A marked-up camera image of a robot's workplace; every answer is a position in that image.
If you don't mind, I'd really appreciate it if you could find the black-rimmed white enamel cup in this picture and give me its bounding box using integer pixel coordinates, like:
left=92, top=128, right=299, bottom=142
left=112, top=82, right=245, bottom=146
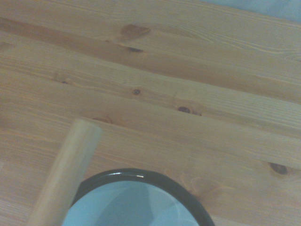
left=63, top=168, right=216, bottom=226

